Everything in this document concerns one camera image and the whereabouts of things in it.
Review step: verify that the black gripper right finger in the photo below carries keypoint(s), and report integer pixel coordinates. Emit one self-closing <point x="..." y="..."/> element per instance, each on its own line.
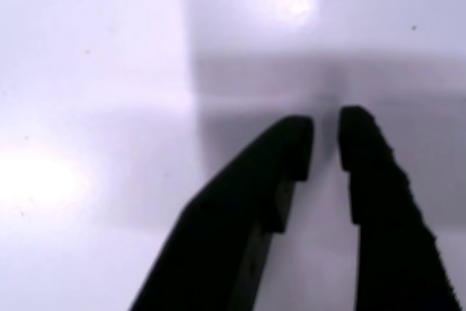
<point x="389" y="238"/>

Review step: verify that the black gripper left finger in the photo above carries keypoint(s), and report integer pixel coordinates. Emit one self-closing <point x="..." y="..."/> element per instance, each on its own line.
<point x="233" y="216"/>

